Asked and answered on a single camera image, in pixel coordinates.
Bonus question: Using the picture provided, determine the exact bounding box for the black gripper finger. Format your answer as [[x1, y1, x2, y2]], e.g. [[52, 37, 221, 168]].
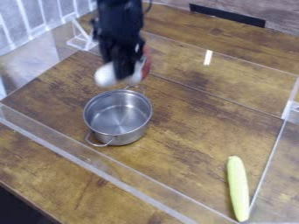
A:
[[110, 44, 144, 80]]

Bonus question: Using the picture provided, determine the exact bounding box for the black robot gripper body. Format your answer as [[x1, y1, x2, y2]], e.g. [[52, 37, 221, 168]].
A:
[[89, 0, 145, 59]]

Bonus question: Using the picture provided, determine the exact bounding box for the white red plush mushroom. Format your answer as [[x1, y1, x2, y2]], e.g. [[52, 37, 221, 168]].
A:
[[94, 47, 152, 88]]

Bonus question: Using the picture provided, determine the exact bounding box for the silver metal pot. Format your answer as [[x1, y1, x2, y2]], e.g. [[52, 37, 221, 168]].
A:
[[82, 86, 153, 147]]

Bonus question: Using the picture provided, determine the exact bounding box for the black bar on table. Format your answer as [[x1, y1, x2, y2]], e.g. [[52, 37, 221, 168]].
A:
[[189, 3, 267, 28]]

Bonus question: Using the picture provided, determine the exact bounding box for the pale green toy cucumber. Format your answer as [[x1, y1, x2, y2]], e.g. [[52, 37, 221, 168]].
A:
[[227, 156, 249, 222]]

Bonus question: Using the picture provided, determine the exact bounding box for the clear acrylic triangular bracket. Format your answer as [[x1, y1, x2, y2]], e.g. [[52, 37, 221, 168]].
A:
[[66, 19, 97, 51]]

